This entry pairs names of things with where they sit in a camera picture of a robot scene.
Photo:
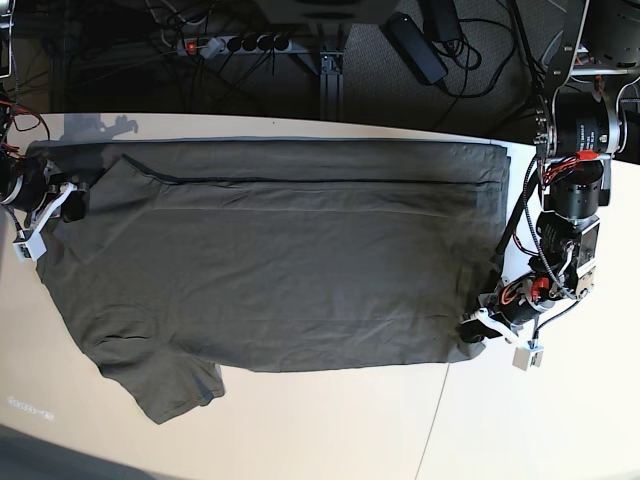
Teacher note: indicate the olive green T-shirt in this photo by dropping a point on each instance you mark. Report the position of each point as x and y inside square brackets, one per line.
[272, 256]

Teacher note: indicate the aluminium table leg profile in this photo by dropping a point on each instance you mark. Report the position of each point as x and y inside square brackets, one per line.
[331, 51]

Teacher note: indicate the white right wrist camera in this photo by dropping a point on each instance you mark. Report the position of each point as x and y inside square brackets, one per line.
[31, 248]

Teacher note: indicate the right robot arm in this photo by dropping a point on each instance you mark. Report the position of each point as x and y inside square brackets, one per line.
[11, 110]

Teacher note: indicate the small black power adapter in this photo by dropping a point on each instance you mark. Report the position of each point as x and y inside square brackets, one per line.
[440, 20]

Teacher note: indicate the white power strip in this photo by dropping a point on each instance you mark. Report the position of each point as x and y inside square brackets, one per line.
[209, 47]

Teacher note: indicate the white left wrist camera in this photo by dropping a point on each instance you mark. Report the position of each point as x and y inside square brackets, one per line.
[529, 356]

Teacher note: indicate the black power adapter brick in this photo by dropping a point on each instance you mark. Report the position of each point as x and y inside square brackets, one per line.
[418, 54]

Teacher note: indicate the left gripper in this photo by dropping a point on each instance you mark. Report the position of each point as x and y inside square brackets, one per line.
[512, 305]

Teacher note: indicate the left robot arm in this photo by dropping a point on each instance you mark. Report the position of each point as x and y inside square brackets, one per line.
[582, 127]

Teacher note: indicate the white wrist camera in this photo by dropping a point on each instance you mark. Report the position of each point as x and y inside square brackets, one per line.
[31, 248]
[529, 356]

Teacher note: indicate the black tripod stand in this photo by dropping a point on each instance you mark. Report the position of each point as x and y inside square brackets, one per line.
[530, 105]

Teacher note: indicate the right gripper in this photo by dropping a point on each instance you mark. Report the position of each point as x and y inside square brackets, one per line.
[43, 191]

